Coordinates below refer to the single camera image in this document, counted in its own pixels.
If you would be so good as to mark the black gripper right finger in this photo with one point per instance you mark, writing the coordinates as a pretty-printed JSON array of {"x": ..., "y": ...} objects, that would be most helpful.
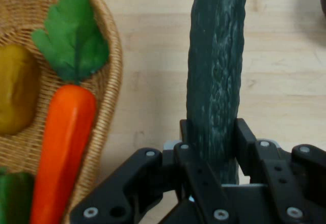
[{"x": 293, "y": 178}]

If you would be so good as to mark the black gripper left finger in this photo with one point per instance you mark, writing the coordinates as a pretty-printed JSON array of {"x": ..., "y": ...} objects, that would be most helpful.
[{"x": 122, "y": 188}]

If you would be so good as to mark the dark green toy cucumber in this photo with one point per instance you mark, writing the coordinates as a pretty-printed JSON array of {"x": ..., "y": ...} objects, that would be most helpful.
[{"x": 216, "y": 68}]

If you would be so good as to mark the orange toy carrot with leaf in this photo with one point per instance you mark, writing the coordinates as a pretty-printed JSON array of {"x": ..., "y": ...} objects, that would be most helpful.
[{"x": 66, "y": 122}]

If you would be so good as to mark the woven wicker basket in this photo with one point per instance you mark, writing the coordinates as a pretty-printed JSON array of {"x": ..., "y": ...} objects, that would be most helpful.
[{"x": 112, "y": 81}]

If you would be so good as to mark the green toy bell pepper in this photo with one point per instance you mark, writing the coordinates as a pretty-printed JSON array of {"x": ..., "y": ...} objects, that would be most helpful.
[{"x": 15, "y": 198}]

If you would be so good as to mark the wooden cutting board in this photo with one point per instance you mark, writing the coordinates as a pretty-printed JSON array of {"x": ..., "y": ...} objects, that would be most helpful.
[{"x": 280, "y": 68}]

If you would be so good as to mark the yellow-brown toy potato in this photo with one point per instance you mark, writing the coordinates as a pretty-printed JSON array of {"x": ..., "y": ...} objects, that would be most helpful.
[{"x": 15, "y": 89}]

